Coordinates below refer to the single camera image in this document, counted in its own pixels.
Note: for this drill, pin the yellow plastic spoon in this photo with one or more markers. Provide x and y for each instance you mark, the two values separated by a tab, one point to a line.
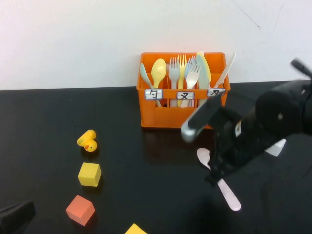
159	69

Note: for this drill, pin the grey-green plastic knife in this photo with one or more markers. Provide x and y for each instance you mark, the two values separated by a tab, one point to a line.
203	78

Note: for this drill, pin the light blue plastic fork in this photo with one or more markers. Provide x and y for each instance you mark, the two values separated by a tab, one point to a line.
187	69

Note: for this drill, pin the pale pink plastic spoon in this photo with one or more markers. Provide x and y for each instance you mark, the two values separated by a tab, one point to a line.
230	197

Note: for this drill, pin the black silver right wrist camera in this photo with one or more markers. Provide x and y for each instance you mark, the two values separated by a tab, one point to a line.
202	114

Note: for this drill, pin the grey plastic fork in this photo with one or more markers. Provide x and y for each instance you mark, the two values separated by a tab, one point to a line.
174	73

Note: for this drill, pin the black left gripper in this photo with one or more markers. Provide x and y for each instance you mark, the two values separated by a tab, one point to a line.
14	219

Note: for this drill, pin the paper label for knives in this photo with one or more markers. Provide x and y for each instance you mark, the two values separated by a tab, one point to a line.
214	92

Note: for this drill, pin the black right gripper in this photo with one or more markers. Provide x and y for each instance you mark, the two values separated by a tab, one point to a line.
231	146

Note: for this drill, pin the yellow foam cube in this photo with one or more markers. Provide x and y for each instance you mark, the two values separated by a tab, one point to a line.
89	174
135	230

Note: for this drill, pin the paper label for forks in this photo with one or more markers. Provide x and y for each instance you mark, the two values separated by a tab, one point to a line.
185	95

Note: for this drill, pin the yellow rubber duck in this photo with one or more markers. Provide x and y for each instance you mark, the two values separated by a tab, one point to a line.
89	142

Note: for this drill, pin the pale teal plastic spoon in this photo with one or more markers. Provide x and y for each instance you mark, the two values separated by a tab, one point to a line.
143	73

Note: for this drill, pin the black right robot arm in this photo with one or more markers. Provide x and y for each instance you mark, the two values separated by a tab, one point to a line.
280	109

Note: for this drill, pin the yellow plastic fork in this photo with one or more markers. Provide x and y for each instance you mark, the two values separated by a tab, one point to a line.
181	78

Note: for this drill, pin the pale pink plastic fork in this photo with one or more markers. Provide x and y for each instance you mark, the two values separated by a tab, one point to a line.
194	59

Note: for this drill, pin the white plastic knife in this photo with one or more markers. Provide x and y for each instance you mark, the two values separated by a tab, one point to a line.
227	69

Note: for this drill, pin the yellow plastic knife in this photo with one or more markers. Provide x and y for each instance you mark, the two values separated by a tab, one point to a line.
208	70

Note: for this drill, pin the orange plastic cutlery holder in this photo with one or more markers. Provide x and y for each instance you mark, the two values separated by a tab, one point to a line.
165	118

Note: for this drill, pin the orange foam cube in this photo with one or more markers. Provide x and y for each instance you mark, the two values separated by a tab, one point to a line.
80	209

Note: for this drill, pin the white plastic fork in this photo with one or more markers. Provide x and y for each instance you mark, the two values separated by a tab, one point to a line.
192	78

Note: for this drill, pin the paper label for spoons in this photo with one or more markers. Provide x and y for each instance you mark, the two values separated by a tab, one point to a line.
153	94

